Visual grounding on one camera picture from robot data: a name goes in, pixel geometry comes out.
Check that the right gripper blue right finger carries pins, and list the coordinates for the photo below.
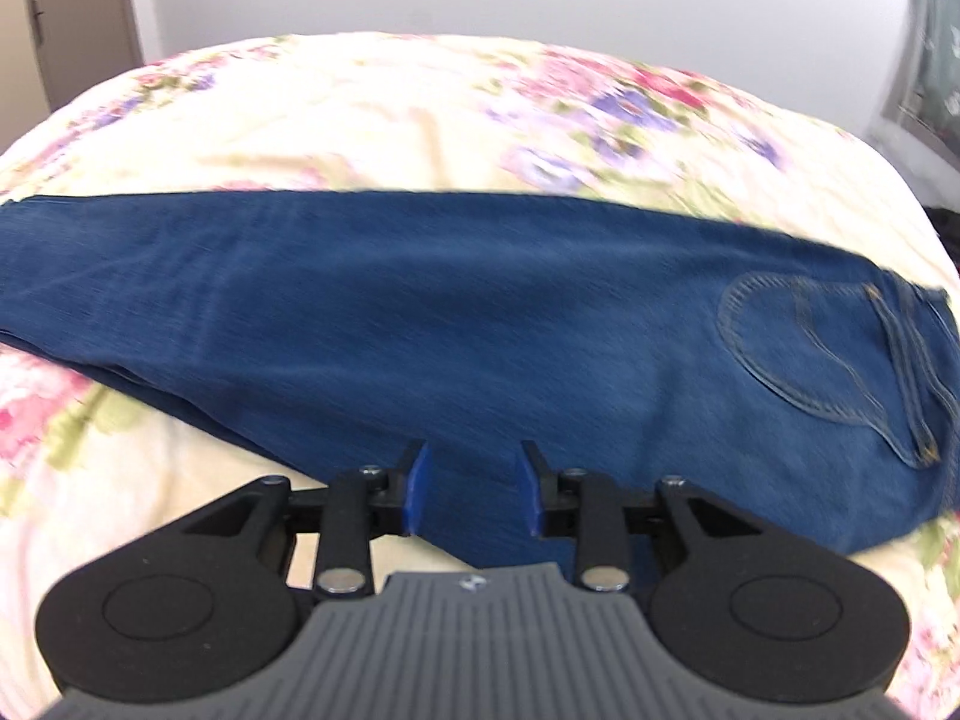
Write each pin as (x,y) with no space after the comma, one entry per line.
(551,500)

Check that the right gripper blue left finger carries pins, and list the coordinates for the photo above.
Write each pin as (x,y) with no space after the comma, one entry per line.
(397,495)

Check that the blue denim jeans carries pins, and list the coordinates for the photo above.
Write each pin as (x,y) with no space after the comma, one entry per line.
(324,330)

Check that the floral yellow bed quilt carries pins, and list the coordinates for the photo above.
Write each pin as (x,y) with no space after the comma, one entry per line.
(85,469)

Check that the green patterned window curtain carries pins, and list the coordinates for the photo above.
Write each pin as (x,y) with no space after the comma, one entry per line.
(923,96)

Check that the beige room door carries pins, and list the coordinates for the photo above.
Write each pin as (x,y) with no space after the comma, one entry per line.
(81,43)

